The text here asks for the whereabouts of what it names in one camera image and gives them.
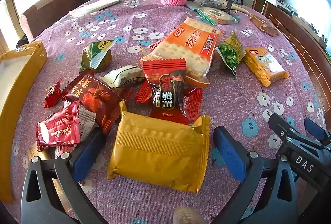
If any green gold snack packet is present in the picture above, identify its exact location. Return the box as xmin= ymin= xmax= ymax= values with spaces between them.
xmin=80 ymin=39 xmax=116 ymax=73

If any green pea snack packet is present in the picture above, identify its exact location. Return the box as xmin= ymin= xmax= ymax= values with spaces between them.
xmin=215 ymin=31 xmax=247 ymax=77

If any cream flat packet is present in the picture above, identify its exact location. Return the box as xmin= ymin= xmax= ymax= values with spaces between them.
xmin=230 ymin=4 xmax=249 ymax=12

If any brown snack packet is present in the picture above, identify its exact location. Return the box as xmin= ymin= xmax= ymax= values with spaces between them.
xmin=249 ymin=14 xmax=279 ymax=37

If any long orange cracker packet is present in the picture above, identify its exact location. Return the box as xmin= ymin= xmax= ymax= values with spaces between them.
xmin=141 ymin=17 xmax=221 ymax=88

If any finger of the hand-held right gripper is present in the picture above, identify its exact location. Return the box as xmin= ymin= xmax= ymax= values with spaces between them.
xmin=268 ymin=113 xmax=324 ymax=149
xmin=304 ymin=117 xmax=331 ymax=145

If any white red-edged packet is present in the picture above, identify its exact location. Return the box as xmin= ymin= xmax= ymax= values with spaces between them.
xmin=77 ymin=106 xmax=97 ymax=142

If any round rice cracker packet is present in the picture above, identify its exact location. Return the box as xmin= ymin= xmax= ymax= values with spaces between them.
xmin=193 ymin=7 xmax=239 ymax=26

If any orange biscuit packet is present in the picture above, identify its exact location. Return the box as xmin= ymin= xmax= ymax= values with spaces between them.
xmin=244 ymin=47 xmax=290 ymax=88

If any red and black candy packet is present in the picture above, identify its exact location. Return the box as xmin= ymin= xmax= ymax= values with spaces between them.
xmin=143 ymin=58 xmax=187 ymax=111

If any white paper booklet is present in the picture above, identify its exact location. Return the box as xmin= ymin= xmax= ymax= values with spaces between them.
xmin=68 ymin=0 xmax=125 ymax=18

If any red candy wrapper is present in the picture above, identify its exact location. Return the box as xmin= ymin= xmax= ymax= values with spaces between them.
xmin=134 ymin=81 xmax=154 ymax=104
xmin=181 ymin=88 xmax=204 ymax=123

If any clear bag of dark bits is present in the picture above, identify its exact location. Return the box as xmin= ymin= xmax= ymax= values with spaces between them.
xmin=197 ymin=0 xmax=223 ymax=10

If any wooden glazed door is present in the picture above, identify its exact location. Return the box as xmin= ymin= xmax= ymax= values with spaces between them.
xmin=0 ymin=0 xmax=22 ymax=47

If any white beige snack packet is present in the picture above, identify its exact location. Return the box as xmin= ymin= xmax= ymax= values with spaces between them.
xmin=100 ymin=65 xmax=146 ymax=88

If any beige fuzzy cloth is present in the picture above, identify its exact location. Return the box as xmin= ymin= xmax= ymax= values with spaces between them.
xmin=173 ymin=207 xmax=208 ymax=224

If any golden yellow snack packet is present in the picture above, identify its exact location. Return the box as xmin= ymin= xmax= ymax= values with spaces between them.
xmin=107 ymin=100 xmax=210 ymax=193

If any yellow cardboard box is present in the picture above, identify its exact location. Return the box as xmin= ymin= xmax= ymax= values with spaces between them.
xmin=0 ymin=41 xmax=48 ymax=204

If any small red candy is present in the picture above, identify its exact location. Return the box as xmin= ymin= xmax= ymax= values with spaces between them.
xmin=43 ymin=78 xmax=63 ymax=109

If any red packet white script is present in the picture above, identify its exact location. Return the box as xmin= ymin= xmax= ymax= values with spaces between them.
xmin=36 ymin=100 xmax=81 ymax=151

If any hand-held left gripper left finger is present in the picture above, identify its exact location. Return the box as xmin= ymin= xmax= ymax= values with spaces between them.
xmin=21 ymin=126 xmax=109 ymax=224

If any brown armchair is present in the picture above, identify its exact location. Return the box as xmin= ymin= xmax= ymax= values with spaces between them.
xmin=19 ymin=0 xmax=85 ymax=42

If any purple floral tablecloth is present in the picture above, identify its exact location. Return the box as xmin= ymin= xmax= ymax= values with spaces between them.
xmin=14 ymin=0 xmax=329 ymax=224

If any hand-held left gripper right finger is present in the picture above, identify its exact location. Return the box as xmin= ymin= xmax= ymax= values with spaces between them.
xmin=207 ymin=125 xmax=298 ymax=224

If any dark red leaf-print packet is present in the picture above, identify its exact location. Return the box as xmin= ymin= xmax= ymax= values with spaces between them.
xmin=61 ymin=74 xmax=125 ymax=134

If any wooden brick-pattern cabinet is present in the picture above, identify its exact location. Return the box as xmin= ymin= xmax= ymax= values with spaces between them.
xmin=252 ymin=0 xmax=331 ymax=101

